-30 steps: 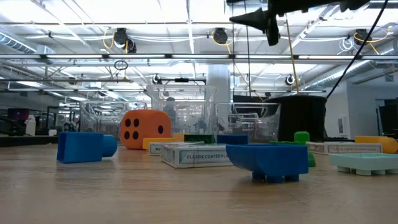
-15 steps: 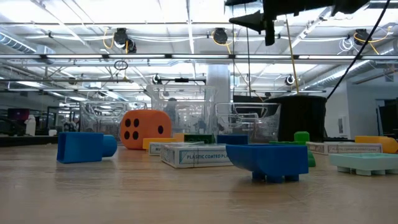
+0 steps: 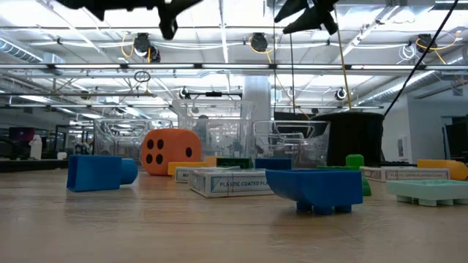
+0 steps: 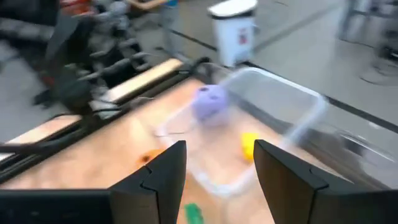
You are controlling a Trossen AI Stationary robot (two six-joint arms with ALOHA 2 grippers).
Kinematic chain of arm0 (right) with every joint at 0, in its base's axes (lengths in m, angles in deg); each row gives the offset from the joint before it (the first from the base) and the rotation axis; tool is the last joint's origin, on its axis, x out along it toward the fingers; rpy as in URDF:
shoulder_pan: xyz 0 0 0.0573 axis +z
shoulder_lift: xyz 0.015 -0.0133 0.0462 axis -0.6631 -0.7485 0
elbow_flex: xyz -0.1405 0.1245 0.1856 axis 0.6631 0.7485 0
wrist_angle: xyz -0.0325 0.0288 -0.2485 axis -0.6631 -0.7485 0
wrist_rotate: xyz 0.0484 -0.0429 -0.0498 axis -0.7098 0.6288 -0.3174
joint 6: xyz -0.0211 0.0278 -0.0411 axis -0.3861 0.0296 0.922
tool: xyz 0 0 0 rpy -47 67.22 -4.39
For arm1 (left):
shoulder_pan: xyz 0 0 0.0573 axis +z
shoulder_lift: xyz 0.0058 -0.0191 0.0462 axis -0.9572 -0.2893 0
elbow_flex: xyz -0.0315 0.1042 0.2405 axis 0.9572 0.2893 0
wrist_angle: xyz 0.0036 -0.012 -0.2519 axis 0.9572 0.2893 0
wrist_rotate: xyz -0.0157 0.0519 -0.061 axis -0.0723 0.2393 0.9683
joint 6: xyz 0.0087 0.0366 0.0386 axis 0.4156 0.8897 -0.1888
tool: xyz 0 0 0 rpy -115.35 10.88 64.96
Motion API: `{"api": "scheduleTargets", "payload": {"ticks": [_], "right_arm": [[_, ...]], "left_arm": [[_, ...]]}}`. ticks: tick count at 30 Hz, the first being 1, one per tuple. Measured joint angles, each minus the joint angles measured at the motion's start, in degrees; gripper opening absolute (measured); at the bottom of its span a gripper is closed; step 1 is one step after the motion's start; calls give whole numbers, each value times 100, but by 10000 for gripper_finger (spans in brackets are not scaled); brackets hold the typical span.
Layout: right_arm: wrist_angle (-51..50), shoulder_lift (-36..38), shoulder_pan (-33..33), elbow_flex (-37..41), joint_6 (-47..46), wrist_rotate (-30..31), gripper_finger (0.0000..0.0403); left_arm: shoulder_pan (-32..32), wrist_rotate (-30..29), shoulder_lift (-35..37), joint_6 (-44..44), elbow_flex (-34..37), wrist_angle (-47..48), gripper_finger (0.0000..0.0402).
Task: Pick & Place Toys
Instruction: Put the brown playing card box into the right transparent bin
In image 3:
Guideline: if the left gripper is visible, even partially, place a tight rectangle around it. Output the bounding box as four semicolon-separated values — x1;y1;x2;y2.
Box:
140;0;204;41

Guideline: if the blue single-stud toy block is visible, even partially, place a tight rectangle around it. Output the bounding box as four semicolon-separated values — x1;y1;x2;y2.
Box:
67;154;139;193

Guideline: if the yellow single-stud toy block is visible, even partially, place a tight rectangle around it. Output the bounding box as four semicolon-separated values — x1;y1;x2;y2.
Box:
417;159;468;181

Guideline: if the bright green toy brick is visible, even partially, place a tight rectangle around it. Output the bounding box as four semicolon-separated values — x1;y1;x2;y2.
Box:
345;153;365;169

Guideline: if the deep clear plastic bin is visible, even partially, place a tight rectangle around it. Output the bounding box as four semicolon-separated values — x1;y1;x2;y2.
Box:
170;98;257;164

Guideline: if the black aluminium table frame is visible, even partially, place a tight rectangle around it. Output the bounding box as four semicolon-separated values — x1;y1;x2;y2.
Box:
0;159;69;173

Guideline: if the blue two-stud toy brick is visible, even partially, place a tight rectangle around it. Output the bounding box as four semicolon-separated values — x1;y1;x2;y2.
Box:
265;169;364;216

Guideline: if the white card box black emblem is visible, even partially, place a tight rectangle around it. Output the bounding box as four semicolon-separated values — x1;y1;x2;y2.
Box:
174;166;241;184
360;166;450;183

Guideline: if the person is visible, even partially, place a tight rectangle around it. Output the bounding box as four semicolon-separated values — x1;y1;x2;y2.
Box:
192;114;212;147

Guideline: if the dark green flat brick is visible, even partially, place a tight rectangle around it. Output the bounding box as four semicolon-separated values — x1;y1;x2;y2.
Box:
216;156;254;170

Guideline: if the orange-yellow toy block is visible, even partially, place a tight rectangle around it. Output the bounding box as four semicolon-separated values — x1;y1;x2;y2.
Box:
167;156;217;177

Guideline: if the long ceiling light bar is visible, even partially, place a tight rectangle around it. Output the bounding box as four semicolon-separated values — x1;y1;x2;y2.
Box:
0;62;468;71

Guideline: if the white building column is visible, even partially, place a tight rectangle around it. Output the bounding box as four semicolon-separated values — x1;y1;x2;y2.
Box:
243;75;271;121

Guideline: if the white card box teal emblem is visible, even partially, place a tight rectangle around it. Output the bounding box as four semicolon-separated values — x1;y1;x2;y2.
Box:
188;169;276;199

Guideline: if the orange foam die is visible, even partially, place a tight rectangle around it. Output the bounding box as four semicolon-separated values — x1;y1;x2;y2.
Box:
140;128;203;177

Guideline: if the yellow cable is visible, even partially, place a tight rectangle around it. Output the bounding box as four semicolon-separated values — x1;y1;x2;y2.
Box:
333;7;352;111

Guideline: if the black plastic bucket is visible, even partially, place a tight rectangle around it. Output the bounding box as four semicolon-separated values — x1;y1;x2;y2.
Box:
313;111;385;168

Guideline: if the thick black hanging cable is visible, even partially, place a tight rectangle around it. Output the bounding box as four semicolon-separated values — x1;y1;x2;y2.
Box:
382;0;460;117

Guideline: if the shallow clear plastic tray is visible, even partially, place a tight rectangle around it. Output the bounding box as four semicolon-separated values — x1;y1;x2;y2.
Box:
93;117;173;167
252;119;332;169

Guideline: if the mint green flat brick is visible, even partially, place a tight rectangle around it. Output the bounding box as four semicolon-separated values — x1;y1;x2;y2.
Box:
386;179;468;207

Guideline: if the blue roof-shaped toy block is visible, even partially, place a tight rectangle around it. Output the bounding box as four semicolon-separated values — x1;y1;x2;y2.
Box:
254;157;293;171

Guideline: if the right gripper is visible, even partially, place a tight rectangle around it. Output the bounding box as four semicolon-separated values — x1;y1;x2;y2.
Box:
273;0;341;37

